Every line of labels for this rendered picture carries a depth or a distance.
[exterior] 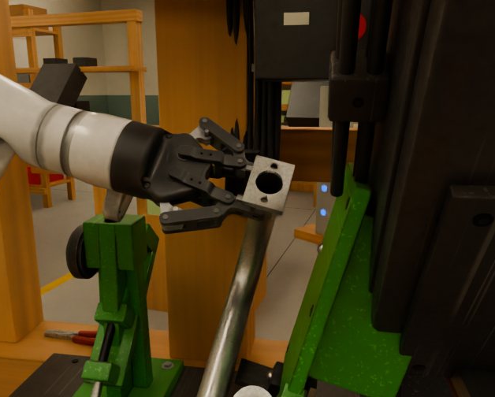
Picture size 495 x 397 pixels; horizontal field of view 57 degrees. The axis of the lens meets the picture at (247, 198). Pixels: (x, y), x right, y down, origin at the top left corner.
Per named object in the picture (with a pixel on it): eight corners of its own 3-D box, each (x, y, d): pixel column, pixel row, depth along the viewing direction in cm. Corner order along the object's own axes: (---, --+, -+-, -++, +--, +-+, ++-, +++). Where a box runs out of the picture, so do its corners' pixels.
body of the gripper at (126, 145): (94, 168, 42) (192, 194, 41) (130, 100, 46) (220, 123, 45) (109, 206, 48) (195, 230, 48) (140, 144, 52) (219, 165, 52)
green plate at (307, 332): (373, 467, 36) (477, 221, 30) (271, 431, 37) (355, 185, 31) (361, 379, 47) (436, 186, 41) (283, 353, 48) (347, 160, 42)
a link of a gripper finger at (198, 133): (171, 136, 47) (185, 150, 46) (206, 114, 49) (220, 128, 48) (173, 150, 49) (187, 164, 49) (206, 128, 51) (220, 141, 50)
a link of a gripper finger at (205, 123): (196, 120, 48) (233, 155, 46) (210, 111, 49) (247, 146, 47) (197, 135, 51) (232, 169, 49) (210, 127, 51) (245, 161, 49)
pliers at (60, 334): (128, 336, 87) (128, 331, 87) (116, 351, 82) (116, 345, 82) (54, 328, 90) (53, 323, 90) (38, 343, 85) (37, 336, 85)
